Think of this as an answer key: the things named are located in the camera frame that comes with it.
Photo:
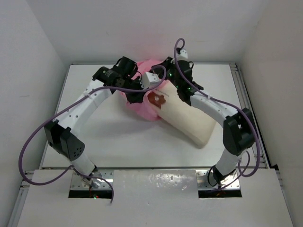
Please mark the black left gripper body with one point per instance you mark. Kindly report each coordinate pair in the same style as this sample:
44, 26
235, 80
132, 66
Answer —
134, 84

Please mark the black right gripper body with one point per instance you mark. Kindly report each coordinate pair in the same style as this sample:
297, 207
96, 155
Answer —
169, 69

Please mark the pink satin pillowcase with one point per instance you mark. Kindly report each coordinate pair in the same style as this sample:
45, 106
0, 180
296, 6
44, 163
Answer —
146, 109

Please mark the cream pillow with bear print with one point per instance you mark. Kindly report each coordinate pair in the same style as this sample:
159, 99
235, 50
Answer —
192, 122

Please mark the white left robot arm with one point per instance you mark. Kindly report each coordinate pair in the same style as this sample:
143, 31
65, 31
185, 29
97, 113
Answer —
62, 132

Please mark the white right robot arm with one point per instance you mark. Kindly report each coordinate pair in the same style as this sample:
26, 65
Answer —
239, 130

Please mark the white foam front board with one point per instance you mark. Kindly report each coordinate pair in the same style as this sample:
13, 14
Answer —
157, 198

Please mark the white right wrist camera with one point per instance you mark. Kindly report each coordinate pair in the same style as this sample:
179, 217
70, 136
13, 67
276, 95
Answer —
181, 54

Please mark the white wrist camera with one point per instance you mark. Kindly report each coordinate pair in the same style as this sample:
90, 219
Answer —
181, 54
149, 80

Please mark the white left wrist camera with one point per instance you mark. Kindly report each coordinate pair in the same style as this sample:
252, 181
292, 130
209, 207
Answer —
149, 80

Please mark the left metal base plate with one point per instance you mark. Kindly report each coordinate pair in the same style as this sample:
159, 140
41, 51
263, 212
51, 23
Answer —
79, 183

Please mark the aluminium frame rail right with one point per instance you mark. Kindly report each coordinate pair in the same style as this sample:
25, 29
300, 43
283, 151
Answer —
244, 100

